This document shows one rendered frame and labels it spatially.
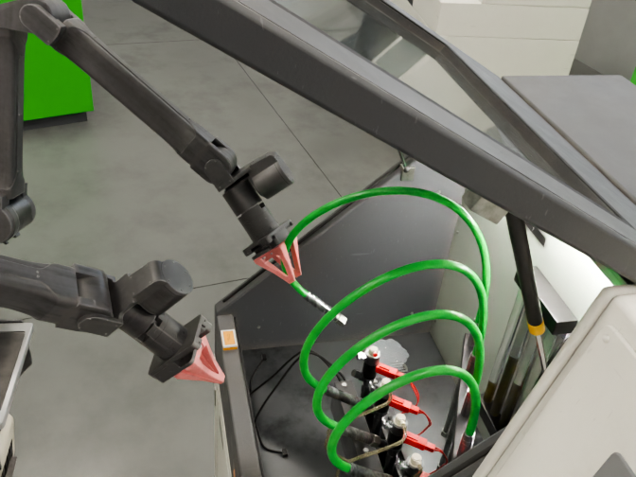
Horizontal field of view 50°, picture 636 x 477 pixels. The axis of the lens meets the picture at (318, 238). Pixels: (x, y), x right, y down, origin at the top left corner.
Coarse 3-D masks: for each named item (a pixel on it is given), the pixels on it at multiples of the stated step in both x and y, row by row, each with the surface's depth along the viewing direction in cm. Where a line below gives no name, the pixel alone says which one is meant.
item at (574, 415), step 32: (608, 288) 75; (608, 320) 75; (576, 352) 78; (608, 352) 73; (544, 384) 82; (576, 384) 77; (608, 384) 73; (544, 416) 81; (576, 416) 76; (608, 416) 72; (512, 448) 86; (544, 448) 80; (576, 448) 76; (608, 448) 72
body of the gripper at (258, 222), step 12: (264, 204) 125; (240, 216) 124; (252, 216) 123; (264, 216) 123; (252, 228) 123; (264, 228) 123; (276, 228) 123; (252, 240) 125; (264, 240) 120; (252, 252) 122
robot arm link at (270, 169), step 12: (264, 156) 122; (276, 156) 122; (204, 168) 120; (216, 168) 119; (240, 168) 125; (252, 168) 121; (264, 168) 121; (276, 168) 120; (288, 168) 125; (216, 180) 120; (228, 180) 120; (264, 180) 121; (276, 180) 121; (288, 180) 121; (264, 192) 122; (276, 192) 123
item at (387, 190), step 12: (360, 192) 115; (372, 192) 114; (384, 192) 114; (396, 192) 114; (408, 192) 113; (420, 192) 113; (432, 192) 113; (324, 204) 118; (336, 204) 117; (444, 204) 114; (456, 204) 114; (312, 216) 119; (468, 216) 115; (300, 228) 121; (288, 240) 122; (480, 240) 117; (288, 252) 124; (480, 252) 119; (300, 288) 129
